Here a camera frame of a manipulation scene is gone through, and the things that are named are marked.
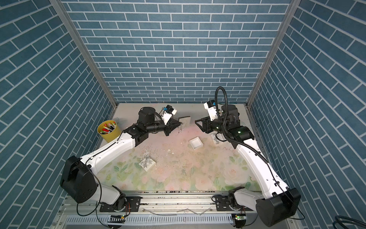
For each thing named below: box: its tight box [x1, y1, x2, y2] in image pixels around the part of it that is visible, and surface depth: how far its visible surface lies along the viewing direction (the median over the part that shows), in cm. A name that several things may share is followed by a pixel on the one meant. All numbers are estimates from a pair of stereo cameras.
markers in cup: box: [99, 121, 117, 135], surface depth 93 cm
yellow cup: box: [97, 120, 122, 144], surface depth 91 cm
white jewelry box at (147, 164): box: [138, 157, 156, 172], surface depth 86 cm
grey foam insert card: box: [178, 115, 192, 127], surface depth 77 cm
